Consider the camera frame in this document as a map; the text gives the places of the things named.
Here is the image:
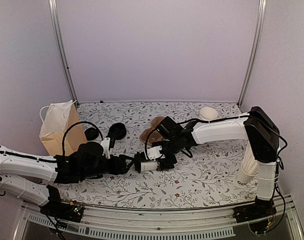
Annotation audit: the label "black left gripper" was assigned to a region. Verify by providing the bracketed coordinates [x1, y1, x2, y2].
[80, 154, 135, 181]

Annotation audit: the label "white paper coffee cup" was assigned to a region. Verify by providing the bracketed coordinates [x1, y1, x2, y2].
[140, 161, 158, 172]

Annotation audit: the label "brown cardboard cup carrier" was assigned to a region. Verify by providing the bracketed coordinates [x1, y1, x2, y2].
[139, 116, 164, 146]

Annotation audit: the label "black plastic cup lid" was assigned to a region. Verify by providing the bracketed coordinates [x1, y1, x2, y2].
[134, 152, 145, 173]

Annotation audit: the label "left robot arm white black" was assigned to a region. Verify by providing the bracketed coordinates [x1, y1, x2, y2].
[0, 141, 134, 217]

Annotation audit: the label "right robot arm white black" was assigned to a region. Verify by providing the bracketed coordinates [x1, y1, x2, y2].
[144, 106, 280, 218]

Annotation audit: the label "stack of black cup lids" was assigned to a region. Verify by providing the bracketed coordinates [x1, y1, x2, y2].
[108, 122, 127, 140]

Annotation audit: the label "stack of white paper cups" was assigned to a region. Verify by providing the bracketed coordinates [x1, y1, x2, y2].
[199, 107, 218, 121]

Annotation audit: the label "single black lid on mat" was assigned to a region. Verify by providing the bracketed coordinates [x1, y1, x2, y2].
[85, 127, 100, 141]

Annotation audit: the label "bundle of white paper straws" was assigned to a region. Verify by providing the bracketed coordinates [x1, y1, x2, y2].
[241, 143, 258, 176]

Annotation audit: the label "white cup holding straws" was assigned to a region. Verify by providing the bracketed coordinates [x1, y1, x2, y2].
[236, 165, 258, 186]

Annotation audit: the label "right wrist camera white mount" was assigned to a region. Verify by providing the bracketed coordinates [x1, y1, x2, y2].
[144, 145, 165, 161]

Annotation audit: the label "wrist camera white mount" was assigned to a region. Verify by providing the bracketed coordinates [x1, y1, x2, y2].
[100, 137, 115, 159]
[144, 145, 165, 161]

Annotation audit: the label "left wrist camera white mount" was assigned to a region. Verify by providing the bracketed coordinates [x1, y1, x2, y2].
[100, 137, 115, 159]

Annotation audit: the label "brown paper bag white handles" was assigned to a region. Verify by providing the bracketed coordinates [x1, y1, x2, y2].
[39, 100, 87, 156]

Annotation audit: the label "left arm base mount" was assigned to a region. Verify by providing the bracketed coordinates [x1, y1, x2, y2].
[40, 200, 84, 223]

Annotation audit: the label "aluminium front rail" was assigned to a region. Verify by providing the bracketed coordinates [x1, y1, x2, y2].
[14, 194, 304, 240]

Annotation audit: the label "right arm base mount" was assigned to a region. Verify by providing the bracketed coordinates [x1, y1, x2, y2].
[233, 197, 276, 235]

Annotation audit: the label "right aluminium frame post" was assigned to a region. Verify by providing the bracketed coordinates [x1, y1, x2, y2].
[237, 0, 267, 108]

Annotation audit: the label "aluminium frame post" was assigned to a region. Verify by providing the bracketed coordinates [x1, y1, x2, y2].
[48, 0, 78, 104]
[237, 0, 267, 108]

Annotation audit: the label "left aluminium frame post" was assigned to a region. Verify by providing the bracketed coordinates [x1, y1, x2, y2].
[48, 0, 78, 104]

